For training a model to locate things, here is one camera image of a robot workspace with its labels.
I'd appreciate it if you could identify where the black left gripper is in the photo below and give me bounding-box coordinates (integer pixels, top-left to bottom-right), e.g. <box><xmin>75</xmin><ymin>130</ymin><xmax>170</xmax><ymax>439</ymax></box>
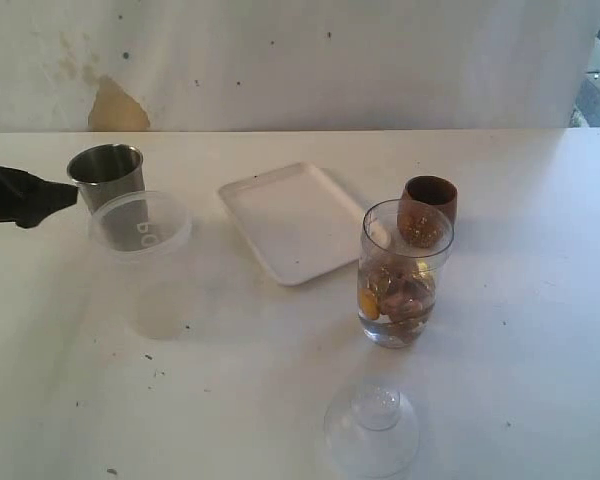
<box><xmin>0</xmin><ymin>166</ymin><xmax>78</xmax><ymax>229</ymax></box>

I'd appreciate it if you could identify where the stainless steel cup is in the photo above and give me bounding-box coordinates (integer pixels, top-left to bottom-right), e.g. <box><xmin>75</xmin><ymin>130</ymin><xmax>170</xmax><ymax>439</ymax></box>
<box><xmin>66</xmin><ymin>144</ymin><xmax>145</xmax><ymax>214</ymax></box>

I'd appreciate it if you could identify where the clear plastic shaker body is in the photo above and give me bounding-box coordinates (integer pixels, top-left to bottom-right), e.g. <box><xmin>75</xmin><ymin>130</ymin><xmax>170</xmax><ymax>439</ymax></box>
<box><xmin>357</xmin><ymin>199</ymin><xmax>454</xmax><ymax>349</ymax></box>

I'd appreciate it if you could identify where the white rectangular tray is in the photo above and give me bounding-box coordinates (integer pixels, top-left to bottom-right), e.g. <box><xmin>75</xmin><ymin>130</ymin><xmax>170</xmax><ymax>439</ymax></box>
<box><xmin>218</xmin><ymin>162</ymin><xmax>364</xmax><ymax>287</ymax></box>

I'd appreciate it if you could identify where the translucent plastic container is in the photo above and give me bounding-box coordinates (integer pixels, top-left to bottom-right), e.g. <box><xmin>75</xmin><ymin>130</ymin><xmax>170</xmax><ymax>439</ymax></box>
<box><xmin>88</xmin><ymin>190</ymin><xmax>192</xmax><ymax>340</ymax></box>

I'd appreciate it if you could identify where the clear plastic shaker lid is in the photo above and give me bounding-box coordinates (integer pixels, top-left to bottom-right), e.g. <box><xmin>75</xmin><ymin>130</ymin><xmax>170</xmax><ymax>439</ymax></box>
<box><xmin>323</xmin><ymin>377</ymin><xmax>420</xmax><ymax>479</ymax></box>

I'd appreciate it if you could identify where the brown wooden cup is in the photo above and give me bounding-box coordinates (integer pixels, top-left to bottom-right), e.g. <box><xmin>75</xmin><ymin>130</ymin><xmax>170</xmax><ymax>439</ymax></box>
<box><xmin>397</xmin><ymin>175</ymin><xmax>458</xmax><ymax>248</ymax></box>

